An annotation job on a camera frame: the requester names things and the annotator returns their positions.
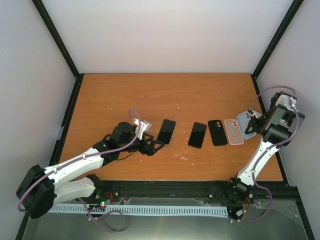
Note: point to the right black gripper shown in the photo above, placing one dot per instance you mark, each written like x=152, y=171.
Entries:
x=256, y=127

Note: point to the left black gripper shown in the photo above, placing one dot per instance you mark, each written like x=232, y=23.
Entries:
x=150, y=151

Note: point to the light blue phone case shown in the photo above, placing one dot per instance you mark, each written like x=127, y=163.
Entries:
x=243, y=120

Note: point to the pink phone case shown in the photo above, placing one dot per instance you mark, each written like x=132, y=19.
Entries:
x=234, y=133

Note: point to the black phone case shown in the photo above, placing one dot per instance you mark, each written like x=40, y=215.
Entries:
x=217, y=133

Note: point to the black phone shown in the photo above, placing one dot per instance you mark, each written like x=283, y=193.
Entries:
x=197, y=135

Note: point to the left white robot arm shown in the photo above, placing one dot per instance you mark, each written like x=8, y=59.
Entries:
x=43, y=188

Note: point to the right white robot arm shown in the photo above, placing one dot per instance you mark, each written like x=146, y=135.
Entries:
x=277, y=128

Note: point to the grey metal front plate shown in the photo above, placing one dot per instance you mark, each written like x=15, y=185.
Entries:
x=282, y=222

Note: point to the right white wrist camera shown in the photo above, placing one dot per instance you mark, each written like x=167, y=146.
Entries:
x=253, y=114

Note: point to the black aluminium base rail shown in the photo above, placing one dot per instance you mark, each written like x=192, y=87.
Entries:
x=212, y=192

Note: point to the light blue slotted cable duct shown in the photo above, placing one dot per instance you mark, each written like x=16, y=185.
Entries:
x=141, y=210

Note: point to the left black frame post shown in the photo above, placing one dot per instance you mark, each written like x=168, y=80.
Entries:
x=47, y=20

